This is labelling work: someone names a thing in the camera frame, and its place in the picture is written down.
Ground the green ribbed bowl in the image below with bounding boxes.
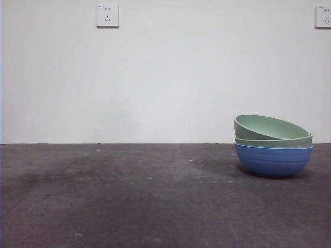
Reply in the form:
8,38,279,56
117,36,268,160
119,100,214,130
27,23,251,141
234,114,311,142
234,133,313,149

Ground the blue ribbed bowl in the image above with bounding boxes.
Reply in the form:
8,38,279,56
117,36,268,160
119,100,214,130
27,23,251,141
234,143,313,178

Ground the white wall socket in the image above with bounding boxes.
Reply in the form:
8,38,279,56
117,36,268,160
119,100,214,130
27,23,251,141
314,5,331,29
97,4,120,28

